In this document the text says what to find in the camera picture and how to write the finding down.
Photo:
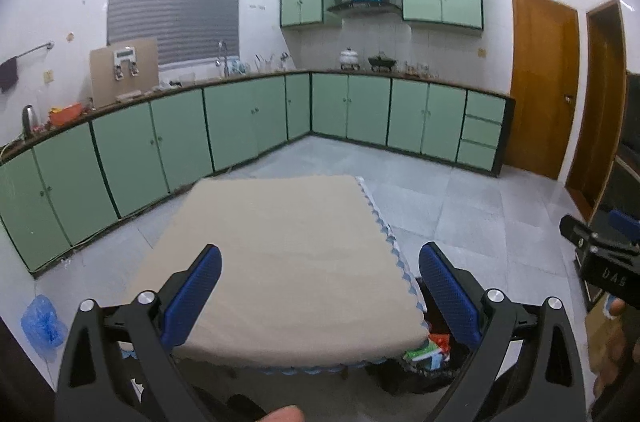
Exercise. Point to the white green printed bag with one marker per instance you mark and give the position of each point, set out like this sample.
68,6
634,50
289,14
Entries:
424,354

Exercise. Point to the shiny red snack wrapper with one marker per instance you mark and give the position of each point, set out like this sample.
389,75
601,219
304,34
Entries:
440,341

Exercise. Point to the green lower kitchen cabinets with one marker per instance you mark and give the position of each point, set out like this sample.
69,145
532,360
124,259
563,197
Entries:
125,152

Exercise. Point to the white bracket on board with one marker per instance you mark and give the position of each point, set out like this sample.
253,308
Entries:
125,54

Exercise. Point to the metal towel rail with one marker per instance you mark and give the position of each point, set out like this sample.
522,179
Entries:
30,50

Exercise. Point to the black wok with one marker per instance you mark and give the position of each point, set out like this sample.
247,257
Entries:
383,63

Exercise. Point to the blue plastic bag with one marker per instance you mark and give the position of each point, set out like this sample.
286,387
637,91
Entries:
44,327

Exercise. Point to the glass jars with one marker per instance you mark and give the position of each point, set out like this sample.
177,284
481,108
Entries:
420,70

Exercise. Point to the dark towel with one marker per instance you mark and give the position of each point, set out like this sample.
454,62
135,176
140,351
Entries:
7,75

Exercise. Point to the person's left hand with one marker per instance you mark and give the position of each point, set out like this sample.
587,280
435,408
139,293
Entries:
282,415

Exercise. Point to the chrome faucet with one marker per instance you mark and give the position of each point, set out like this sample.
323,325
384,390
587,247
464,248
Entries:
223,57

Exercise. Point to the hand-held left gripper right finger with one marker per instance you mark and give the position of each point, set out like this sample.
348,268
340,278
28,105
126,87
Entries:
450,297

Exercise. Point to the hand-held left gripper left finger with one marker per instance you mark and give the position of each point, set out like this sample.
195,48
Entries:
192,292

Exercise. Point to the black bin with liner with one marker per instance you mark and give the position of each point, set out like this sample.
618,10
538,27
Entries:
415,377

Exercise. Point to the grey window blind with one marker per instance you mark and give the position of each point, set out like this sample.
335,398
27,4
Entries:
175,2

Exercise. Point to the wooden door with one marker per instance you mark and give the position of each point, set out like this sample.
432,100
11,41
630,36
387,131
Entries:
542,92

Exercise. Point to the table with beige cloth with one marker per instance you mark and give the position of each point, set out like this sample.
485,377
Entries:
280,252

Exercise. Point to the person's right hand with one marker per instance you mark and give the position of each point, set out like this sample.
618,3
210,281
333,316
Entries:
617,352

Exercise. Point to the steel kettle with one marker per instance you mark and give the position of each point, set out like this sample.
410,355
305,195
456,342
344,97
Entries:
30,120

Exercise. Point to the wooden door frame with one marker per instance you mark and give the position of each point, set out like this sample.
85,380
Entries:
600,102

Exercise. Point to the orange plastic basket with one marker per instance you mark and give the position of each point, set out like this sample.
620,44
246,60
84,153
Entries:
66,115

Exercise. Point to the white cooking pot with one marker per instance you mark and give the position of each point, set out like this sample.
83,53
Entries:
350,58

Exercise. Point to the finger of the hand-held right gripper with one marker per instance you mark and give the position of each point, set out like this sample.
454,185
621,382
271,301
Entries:
580,232
625,222

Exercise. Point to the yellow wall socket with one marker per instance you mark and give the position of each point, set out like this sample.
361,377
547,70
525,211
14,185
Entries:
48,76

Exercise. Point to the utensil holder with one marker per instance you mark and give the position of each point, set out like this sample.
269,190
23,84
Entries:
263,65

